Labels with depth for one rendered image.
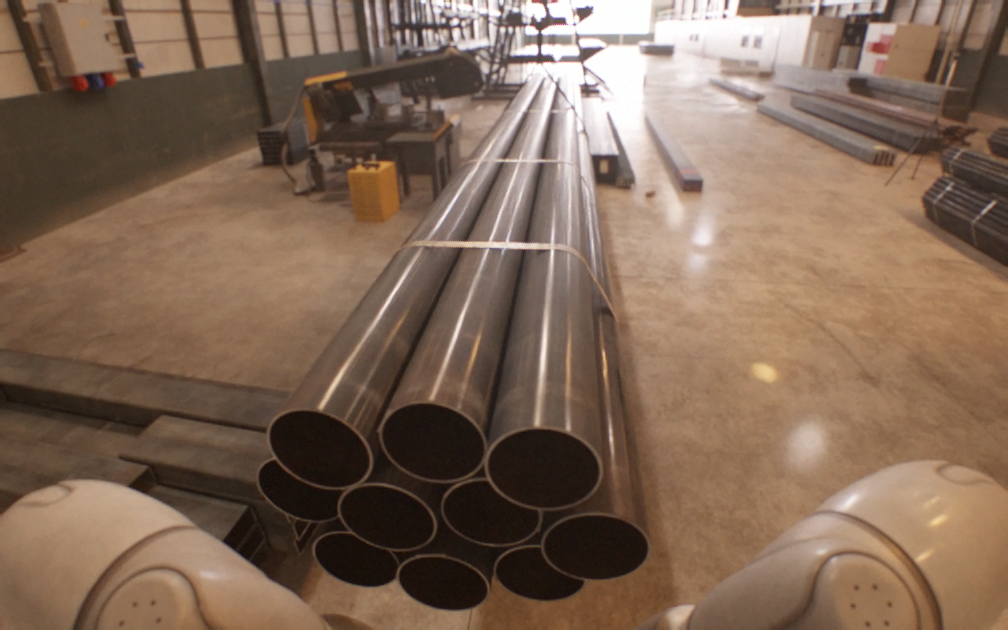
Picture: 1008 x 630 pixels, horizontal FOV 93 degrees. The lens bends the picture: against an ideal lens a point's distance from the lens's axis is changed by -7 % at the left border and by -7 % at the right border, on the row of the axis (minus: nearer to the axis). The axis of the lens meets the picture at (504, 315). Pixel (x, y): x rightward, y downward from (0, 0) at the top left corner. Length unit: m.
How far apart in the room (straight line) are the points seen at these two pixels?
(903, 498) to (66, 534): 0.69
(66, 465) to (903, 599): 2.53
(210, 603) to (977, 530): 0.58
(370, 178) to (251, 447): 4.08
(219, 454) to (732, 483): 2.25
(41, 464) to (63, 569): 2.13
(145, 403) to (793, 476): 3.03
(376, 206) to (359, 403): 5.22
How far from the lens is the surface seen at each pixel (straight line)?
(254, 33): 11.60
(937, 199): 7.12
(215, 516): 2.19
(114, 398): 2.87
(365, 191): 5.93
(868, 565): 0.44
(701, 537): 2.48
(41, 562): 0.56
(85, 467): 2.52
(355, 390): 0.77
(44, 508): 0.60
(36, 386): 3.24
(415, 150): 6.28
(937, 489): 0.57
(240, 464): 2.19
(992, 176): 6.78
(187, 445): 2.38
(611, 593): 2.25
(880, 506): 0.54
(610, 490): 0.78
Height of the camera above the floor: 1.89
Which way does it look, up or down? 30 degrees down
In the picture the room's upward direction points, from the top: 1 degrees counter-clockwise
